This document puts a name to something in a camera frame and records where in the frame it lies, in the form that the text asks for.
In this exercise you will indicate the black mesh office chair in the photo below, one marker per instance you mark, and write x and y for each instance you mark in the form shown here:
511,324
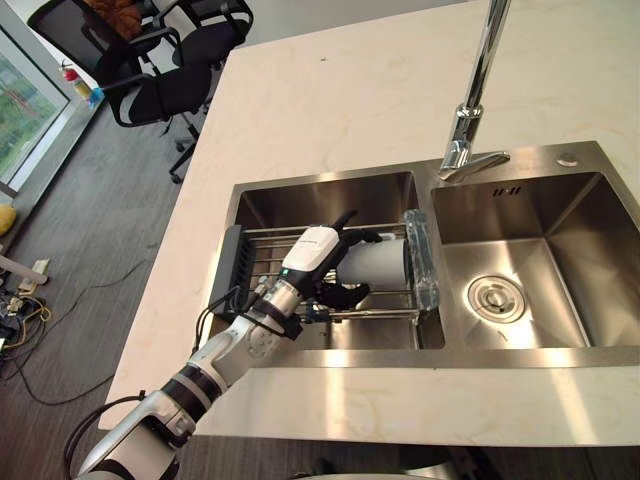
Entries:
75,35
165,90

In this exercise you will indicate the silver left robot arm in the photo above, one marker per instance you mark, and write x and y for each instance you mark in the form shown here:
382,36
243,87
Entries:
210,370

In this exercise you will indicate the chrome sink faucet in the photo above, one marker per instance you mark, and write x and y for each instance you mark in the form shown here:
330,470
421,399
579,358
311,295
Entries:
475,100

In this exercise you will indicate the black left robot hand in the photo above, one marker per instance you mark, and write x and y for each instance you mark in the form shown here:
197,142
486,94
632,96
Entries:
314,250

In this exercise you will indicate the round sink drain strainer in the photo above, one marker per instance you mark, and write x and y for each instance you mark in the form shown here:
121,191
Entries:
496,298

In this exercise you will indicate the red fire extinguisher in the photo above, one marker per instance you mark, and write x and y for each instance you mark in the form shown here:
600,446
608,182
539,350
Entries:
68,72

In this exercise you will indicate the white power strip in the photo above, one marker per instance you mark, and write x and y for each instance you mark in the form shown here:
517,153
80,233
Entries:
35,272

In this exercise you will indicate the stainless steel double sink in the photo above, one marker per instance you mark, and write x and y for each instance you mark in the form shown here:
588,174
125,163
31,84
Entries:
430,250

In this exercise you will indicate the white cup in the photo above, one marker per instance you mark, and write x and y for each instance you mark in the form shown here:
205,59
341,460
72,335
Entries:
376,263

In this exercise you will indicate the round sink deck button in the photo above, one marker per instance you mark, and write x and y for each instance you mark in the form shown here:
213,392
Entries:
567,160

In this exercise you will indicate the yellow round object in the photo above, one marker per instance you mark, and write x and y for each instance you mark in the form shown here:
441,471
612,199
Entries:
6,218

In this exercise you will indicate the yellow spray bottle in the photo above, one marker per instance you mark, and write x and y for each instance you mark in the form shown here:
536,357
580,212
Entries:
82,90

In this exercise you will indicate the glass window door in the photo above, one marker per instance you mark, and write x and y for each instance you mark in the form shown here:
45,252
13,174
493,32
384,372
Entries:
25,115

